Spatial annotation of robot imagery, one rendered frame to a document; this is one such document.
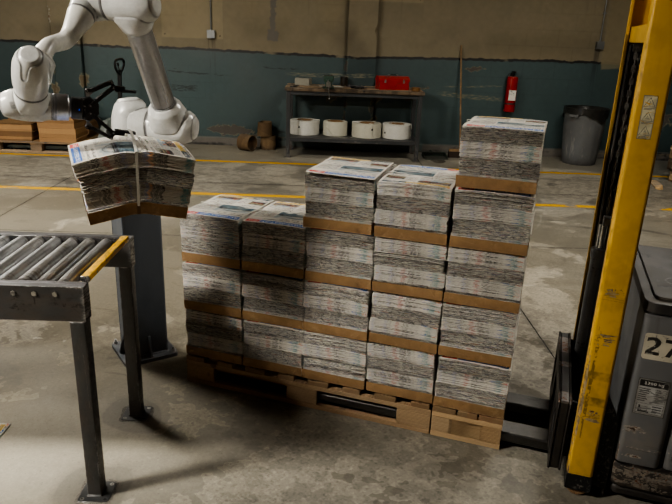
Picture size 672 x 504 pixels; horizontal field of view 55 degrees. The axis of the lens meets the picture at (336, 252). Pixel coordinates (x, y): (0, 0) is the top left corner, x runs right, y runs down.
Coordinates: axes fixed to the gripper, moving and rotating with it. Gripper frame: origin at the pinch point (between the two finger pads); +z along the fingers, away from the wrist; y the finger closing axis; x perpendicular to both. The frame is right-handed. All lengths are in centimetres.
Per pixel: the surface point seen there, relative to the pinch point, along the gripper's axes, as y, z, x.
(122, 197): 27.6, -4.8, 14.1
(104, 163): 15.6, -10.8, 15.2
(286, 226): 42, 61, 4
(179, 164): 15.3, 14.1, 14.9
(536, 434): 109, 149, 77
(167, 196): 27.1, 10.5, 14.3
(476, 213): 22, 115, 55
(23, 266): 53, -36, 11
